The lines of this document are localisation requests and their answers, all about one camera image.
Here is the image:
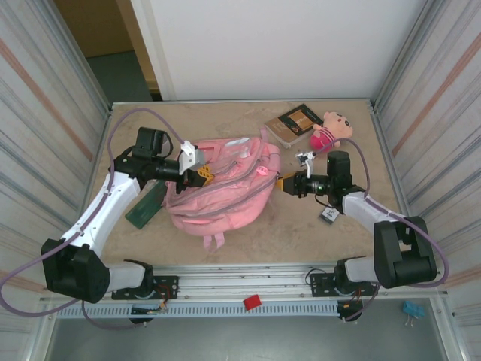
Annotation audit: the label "aluminium mounting rail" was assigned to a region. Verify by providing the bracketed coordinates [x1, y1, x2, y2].
[39, 262, 450, 302]

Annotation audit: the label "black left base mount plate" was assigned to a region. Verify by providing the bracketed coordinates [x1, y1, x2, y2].
[152, 275, 180, 300]

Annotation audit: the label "aluminium frame post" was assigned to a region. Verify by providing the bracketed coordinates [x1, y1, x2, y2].
[370, 0, 444, 114]
[48, 0, 113, 114]

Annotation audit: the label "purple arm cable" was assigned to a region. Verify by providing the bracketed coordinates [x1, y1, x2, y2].
[0, 108, 189, 331]
[310, 138, 450, 323]

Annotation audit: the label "white door frame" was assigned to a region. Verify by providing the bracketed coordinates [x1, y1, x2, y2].
[130, 0, 177, 102]

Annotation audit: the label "pink student backpack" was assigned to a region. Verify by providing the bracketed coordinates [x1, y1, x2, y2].
[162, 126, 283, 253]

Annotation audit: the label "small black white tag card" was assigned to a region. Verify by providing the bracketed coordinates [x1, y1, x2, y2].
[319, 205, 341, 227]

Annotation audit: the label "tan wooden door edge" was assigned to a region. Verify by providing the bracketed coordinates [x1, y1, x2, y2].
[114, 0, 161, 93]

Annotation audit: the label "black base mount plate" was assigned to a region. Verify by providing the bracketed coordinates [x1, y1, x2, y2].
[152, 275, 180, 300]
[310, 272, 379, 298]

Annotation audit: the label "brown cover book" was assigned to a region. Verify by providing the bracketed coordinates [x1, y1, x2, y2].
[264, 104, 325, 150]

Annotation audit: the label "slotted grey cable tray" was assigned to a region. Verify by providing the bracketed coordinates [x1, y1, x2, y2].
[44, 302, 339, 319]

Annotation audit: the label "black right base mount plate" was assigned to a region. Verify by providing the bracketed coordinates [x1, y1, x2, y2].
[310, 272, 379, 298]

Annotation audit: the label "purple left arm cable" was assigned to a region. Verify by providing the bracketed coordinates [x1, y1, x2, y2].
[0, 108, 189, 331]

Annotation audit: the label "pink plush doll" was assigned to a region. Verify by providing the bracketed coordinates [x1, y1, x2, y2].
[308, 111, 354, 150]

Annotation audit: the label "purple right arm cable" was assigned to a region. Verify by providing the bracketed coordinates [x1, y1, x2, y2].
[310, 138, 450, 323]

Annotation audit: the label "blue binder clip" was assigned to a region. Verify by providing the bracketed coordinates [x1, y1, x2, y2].
[402, 299, 424, 329]

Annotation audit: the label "dark green notebook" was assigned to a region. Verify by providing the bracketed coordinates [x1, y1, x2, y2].
[126, 180, 168, 229]

